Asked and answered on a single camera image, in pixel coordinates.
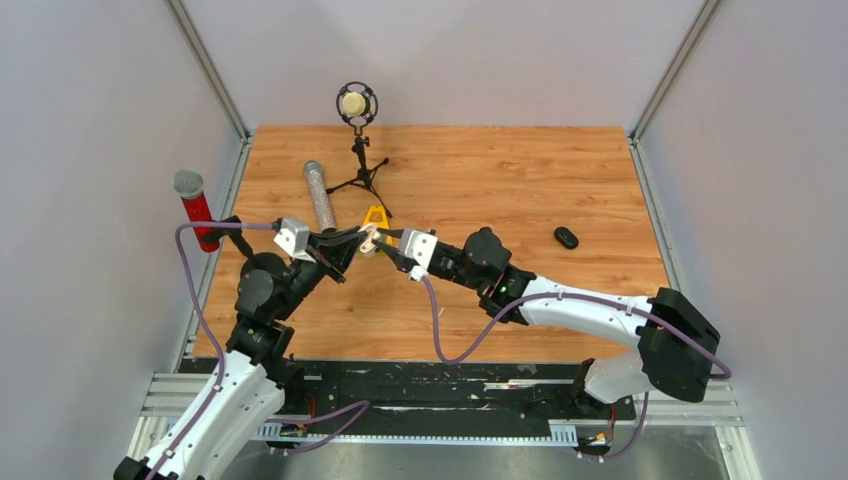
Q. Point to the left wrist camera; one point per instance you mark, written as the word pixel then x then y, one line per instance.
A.
pixel 292 236

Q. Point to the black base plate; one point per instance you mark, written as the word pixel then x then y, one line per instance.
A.
pixel 421 399

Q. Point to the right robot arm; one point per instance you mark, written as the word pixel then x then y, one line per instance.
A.
pixel 671 346

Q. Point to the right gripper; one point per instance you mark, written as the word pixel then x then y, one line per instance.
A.
pixel 393 254

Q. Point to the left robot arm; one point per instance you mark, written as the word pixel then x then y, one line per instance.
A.
pixel 253 377

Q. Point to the red glitter microphone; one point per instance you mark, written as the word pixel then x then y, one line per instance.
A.
pixel 189 185

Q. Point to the white earbud case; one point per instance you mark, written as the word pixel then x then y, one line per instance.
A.
pixel 368 240

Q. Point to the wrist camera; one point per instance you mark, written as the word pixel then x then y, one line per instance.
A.
pixel 292 236
pixel 425 248

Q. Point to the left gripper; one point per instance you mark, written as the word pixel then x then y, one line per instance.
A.
pixel 338 248

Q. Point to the yellow green triangle toy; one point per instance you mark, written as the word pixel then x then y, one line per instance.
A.
pixel 377 214

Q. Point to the cream microphone in shockmount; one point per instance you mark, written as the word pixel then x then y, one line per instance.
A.
pixel 357 104

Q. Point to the black earbud charging case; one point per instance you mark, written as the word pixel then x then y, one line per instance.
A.
pixel 566 237

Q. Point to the silver glitter microphone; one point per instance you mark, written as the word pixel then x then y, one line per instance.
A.
pixel 314 174

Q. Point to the black tripod stand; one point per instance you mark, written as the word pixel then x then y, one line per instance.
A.
pixel 365 175

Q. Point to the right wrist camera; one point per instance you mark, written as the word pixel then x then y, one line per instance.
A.
pixel 425 248

